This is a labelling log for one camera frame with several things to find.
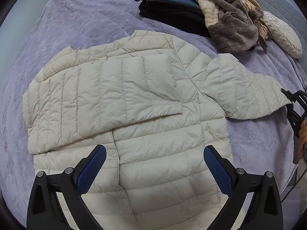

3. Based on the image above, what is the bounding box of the cream quilted down jacket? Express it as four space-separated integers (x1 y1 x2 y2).
22 31 289 229

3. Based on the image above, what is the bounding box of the person's right hand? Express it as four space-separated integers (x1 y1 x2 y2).
298 120 307 159

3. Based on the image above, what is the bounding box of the cream quilted pillow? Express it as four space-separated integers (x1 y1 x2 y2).
263 11 303 59

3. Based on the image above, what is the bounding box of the brown striped fleece garment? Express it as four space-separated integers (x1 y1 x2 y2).
195 0 268 54

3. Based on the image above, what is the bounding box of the grey quilted headboard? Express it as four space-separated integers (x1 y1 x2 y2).
225 0 307 87

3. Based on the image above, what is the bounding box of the black folded garment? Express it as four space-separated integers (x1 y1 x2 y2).
138 1 211 37

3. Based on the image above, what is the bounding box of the lavender embossed bed blanket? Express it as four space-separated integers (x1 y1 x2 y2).
1 0 295 225

